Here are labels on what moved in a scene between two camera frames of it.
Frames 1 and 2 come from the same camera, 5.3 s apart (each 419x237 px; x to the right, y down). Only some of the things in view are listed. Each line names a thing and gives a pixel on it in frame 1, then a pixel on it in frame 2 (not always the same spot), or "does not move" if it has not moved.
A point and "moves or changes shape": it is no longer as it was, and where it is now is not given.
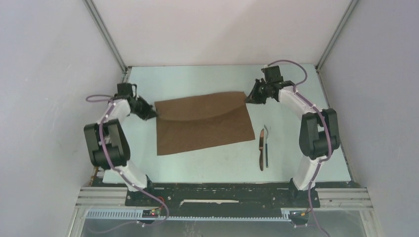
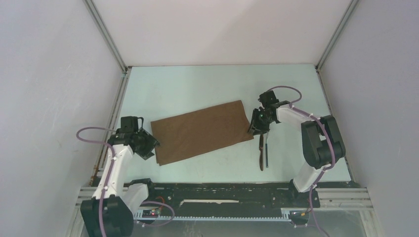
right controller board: [299, 215] does not move
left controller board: [152, 213] does not move
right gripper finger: [253, 97] -> [253, 126]
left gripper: [149, 112] -> [146, 153]
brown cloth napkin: [202, 121] moves or changes shape
